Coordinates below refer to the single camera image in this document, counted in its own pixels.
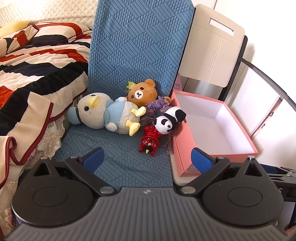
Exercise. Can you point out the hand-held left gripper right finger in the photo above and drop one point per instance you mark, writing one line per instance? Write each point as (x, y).
(201, 160)

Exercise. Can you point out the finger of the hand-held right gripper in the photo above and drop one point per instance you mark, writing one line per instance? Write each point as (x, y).
(269, 170)

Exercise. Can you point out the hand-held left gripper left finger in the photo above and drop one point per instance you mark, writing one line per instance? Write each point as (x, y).
(93, 160)

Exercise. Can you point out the pink cardboard box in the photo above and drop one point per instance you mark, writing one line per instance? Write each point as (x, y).
(208, 129)

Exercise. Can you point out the blue and white duck plush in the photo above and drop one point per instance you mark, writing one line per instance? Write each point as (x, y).
(111, 113)

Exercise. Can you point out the panda plush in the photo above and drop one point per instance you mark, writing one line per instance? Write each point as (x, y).
(165, 121)

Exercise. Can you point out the red lion dance toy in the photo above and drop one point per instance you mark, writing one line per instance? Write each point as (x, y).
(150, 139)

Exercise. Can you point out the mauve fuzzy cloth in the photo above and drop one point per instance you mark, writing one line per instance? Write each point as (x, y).
(168, 141)

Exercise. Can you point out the floral lace bed skirt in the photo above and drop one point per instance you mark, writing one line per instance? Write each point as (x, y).
(50, 136)

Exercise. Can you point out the white panel with wooden edge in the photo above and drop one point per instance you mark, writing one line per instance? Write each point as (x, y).
(266, 115)

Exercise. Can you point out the small pink carton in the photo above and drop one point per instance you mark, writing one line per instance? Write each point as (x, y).
(178, 84)

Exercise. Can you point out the brown bear plush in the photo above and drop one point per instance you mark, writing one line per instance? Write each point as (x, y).
(142, 93)

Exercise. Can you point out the black curved metal tube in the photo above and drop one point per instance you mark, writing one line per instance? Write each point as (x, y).
(270, 75)

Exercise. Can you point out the red black cream striped blanket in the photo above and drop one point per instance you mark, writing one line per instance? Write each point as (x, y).
(34, 69)

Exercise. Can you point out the blue quilted chair cushion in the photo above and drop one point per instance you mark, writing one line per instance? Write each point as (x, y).
(136, 46)

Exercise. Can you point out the yellow plush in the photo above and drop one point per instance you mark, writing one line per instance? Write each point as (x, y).
(13, 26)

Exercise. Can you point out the white quilted headboard cover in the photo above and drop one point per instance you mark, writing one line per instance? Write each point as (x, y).
(46, 10)

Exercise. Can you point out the black straight metal frame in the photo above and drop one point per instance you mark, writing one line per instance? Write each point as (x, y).
(235, 67)

